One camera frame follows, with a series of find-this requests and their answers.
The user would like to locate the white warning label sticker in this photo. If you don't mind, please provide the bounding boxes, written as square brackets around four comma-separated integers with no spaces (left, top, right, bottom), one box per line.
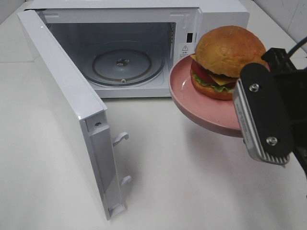
[178,43,189,59]

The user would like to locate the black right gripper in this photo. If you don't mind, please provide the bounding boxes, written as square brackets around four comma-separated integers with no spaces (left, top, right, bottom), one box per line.
[240,48,307,168]

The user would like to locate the burger with lettuce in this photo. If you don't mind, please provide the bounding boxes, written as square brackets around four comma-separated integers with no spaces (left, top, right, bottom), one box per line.
[190,25,267,101]

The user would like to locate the white microwave door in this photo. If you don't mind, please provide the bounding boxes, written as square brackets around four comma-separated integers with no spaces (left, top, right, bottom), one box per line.
[18,10,131,219]

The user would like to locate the white microwave oven body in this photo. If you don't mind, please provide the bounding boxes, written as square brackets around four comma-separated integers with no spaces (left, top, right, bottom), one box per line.
[24,0,249,98]

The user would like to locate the pink ceramic plate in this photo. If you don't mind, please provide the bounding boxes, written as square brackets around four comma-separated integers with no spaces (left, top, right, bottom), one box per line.
[168,57,242,138]

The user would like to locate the glass microwave turntable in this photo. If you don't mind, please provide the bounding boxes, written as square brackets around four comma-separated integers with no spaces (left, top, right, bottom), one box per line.
[81,41,165,87]

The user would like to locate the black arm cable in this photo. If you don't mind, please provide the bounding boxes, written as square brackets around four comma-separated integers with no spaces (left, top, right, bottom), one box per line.
[287,35,307,58]

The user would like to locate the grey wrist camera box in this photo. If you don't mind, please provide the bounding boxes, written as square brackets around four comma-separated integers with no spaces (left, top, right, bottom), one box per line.
[233,79,292,166]

